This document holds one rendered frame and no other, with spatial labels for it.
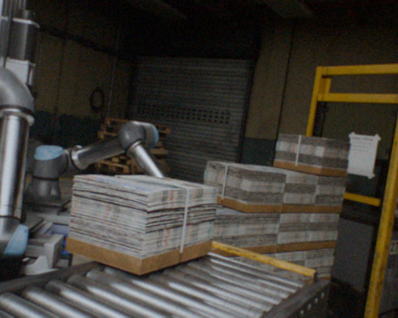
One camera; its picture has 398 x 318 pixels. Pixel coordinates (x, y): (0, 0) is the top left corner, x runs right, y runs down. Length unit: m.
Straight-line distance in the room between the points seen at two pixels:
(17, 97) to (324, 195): 2.04
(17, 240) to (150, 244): 0.34
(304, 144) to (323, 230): 0.55
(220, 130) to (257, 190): 7.45
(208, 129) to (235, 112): 0.76
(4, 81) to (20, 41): 0.64
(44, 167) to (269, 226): 1.22
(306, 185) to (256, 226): 0.44
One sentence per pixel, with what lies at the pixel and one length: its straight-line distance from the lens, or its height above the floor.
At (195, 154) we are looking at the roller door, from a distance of 10.04.
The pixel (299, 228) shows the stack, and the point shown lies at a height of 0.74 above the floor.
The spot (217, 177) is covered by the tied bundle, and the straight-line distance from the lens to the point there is 2.44.
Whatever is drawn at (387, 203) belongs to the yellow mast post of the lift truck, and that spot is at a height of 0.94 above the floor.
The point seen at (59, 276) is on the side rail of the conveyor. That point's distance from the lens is 1.16.
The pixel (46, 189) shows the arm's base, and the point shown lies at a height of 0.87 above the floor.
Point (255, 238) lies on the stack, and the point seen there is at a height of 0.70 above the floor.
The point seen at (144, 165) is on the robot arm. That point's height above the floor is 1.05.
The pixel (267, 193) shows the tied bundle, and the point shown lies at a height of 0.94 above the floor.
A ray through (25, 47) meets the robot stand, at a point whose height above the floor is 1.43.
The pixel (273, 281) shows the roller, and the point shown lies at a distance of 1.36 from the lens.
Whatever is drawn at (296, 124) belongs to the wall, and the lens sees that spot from 9.11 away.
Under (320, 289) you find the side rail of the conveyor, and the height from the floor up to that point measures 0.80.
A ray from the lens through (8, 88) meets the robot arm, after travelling 1.18.
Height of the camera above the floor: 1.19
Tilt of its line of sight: 3 degrees down
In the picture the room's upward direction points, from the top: 8 degrees clockwise
